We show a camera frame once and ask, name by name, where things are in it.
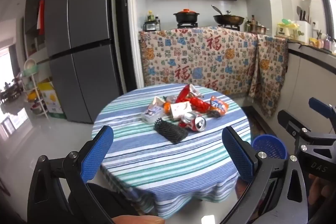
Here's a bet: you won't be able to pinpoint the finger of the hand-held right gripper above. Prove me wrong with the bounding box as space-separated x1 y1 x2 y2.
278 109 314 144
308 97 336 119

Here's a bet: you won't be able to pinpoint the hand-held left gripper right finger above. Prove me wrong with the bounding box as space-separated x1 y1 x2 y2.
222 126 309 224

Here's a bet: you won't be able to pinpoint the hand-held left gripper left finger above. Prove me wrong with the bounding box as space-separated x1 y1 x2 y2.
28 125 114 224

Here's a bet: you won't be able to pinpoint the blue plastic mesh basket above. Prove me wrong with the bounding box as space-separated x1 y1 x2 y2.
251 135 287 161

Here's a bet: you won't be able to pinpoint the orange snack packet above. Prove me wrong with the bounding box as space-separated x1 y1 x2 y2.
209 96 229 116

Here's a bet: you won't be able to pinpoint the crushed red can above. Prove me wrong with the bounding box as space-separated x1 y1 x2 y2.
178 112 207 132

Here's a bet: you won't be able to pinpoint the red plastic bag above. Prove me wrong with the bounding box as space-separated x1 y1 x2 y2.
188 97 211 111

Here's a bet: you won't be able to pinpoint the black foam net sleeve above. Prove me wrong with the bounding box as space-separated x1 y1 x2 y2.
154 119 188 145

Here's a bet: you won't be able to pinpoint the silver foil wrapper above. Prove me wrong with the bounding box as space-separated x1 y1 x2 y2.
189 85 203 98

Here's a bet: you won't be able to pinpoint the long red snack wrapper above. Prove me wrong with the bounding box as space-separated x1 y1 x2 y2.
178 84 192 103

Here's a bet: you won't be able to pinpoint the person's right hand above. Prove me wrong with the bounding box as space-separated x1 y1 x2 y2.
308 174 336 205

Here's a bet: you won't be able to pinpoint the person's left hand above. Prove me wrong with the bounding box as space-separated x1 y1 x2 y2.
112 215 166 224

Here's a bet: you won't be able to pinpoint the white counter cabinet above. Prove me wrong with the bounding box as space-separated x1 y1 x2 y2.
273 40 336 135

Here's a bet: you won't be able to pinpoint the person's black pants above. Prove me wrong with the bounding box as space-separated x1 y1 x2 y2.
68 183 148 218

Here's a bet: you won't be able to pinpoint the small printed blanket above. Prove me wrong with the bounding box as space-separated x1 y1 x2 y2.
248 34 289 119

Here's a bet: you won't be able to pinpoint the round striped-cloth table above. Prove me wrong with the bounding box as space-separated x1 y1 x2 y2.
92 84 252 219

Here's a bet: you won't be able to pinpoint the yellow cardboard box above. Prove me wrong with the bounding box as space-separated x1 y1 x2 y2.
37 78 67 119

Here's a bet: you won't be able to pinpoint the white knife block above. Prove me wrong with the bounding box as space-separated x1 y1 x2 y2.
295 6 313 39

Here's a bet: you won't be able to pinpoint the green and yellow lids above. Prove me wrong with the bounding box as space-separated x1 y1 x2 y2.
276 19 300 37

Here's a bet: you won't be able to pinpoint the white storage trolley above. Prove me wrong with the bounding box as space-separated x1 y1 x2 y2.
21 60 49 120

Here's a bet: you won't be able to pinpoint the steel cooking pot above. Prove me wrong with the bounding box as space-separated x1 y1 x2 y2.
248 23 270 34

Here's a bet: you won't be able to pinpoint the sauce bottles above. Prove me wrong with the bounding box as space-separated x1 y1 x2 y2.
245 15 257 31

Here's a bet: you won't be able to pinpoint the large printed blanket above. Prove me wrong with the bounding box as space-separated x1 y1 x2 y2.
139 27 259 99

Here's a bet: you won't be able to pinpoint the grey refrigerator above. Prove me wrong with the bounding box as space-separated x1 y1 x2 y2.
45 0 124 124

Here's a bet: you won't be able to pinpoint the wok with lid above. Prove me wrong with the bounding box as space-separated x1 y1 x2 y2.
211 5 245 26

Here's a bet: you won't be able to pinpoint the black condiment rack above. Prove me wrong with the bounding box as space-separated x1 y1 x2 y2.
143 21 160 32

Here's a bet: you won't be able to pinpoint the red hanging cloth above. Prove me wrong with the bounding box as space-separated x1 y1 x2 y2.
38 0 45 35

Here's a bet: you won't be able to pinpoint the black clay pot orange lid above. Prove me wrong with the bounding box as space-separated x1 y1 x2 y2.
173 9 200 24

